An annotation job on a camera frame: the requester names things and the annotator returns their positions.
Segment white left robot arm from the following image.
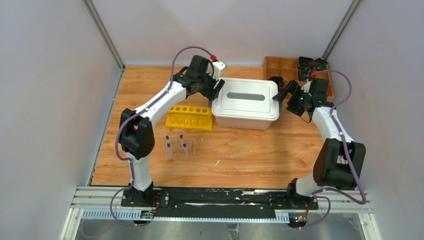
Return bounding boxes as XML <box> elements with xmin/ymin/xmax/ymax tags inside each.
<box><xmin>115</xmin><ymin>55</ymin><xmax>227</xmax><ymax>207</ymax></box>

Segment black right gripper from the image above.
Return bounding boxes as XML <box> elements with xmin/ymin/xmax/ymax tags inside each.
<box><xmin>273</xmin><ymin>80</ymin><xmax>313</xmax><ymax>117</ymax></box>

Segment yellow test tube rack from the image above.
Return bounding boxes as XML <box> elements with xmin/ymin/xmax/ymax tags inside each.
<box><xmin>165</xmin><ymin>105</ymin><xmax>214</xmax><ymax>132</ymax></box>

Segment wooden compartment organizer tray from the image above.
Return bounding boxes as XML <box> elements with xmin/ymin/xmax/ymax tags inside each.
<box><xmin>263</xmin><ymin>56</ymin><xmax>335</xmax><ymax>102</ymax></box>

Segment clear well plate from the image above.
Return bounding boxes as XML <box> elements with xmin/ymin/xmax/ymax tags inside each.
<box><xmin>164</xmin><ymin>138</ymin><xmax>196</xmax><ymax>158</ymax></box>

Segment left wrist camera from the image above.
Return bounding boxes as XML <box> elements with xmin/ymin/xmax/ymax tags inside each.
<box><xmin>210</xmin><ymin>54</ymin><xmax>228</xmax><ymax>80</ymax></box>

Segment pink plastic storage bin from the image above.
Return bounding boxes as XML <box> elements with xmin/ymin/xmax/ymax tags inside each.
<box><xmin>215</xmin><ymin>116</ymin><xmax>273</xmax><ymax>130</ymax></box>

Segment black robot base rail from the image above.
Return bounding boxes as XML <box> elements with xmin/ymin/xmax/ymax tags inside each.
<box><xmin>120</xmin><ymin>187</ymin><xmax>319</xmax><ymax>228</ymax></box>

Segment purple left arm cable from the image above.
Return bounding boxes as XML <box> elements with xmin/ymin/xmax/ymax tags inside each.
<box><xmin>109</xmin><ymin>45</ymin><xmax>216</xmax><ymax>228</ymax></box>

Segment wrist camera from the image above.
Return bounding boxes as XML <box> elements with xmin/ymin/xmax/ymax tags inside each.
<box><xmin>210</xmin><ymin>54</ymin><xmax>228</xmax><ymax>80</ymax></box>
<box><xmin>301</xmin><ymin>72</ymin><xmax>317</xmax><ymax>93</ymax></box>

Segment grey right bin clip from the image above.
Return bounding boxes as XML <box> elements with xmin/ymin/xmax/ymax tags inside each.
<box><xmin>278</xmin><ymin>101</ymin><xmax>284</xmax><ymax>115</ymax></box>

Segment black round object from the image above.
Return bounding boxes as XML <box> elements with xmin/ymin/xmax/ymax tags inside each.
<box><xmin>268</xmin><ymin>76</ymin><xmax>285</xmax><ymax>92</ymax></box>

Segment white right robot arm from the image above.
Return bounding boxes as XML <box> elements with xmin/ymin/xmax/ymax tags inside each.
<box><xmin>283</xmin><ymin>78</ymin><xmax>367</xmax><ymax>209</ymax></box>

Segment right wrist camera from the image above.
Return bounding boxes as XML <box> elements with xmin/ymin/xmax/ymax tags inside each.
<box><xmin>301</xmin><ymin>72</ymin><xmax>317</xmax><ymax>93</ymax></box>

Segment white plastic box lid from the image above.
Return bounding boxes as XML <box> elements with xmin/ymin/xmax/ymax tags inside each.
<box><xmin>211</xmin><ymin>77</ymin><xmax>280</xmax><ymax>122</ymax></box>

